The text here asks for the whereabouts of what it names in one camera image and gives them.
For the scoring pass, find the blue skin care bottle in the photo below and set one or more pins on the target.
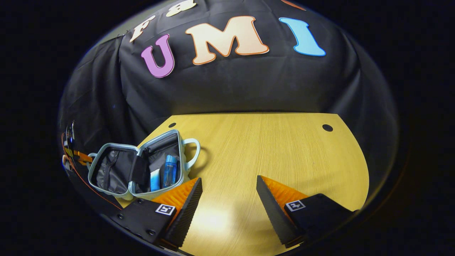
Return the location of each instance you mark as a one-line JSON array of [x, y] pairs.
[[170, 172]]

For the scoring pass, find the light blue suitcase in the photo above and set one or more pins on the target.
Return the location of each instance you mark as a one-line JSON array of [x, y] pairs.
[[113, 170]]

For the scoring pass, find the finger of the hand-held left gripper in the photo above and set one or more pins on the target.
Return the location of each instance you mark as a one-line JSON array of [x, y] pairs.
[[83, 159]]

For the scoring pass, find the blue skin care sachet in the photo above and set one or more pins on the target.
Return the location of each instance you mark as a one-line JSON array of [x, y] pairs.
[[155, 181]]

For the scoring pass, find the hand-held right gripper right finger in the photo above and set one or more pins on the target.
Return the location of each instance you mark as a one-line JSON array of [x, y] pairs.
[[273, 213]]

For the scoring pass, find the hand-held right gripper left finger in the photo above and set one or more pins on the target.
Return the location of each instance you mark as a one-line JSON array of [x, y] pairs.
[[188, 213]]

